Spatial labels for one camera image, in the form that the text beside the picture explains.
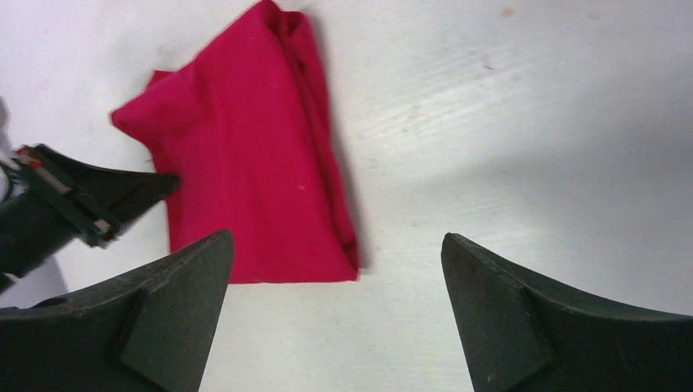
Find red t-shirt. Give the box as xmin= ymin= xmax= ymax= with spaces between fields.
xmin=111 ymin=1 xmax=360 ymax=284

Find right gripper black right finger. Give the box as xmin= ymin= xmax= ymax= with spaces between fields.
xmin=441 ymin=233 xmax=692 ymax=391

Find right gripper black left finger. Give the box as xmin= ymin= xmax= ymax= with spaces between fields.
xmin=1 ymin=230 xmax=234 ymax=391

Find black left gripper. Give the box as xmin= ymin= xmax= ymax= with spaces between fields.
xmin=1 ymin=144 xmax=181 ymax=292

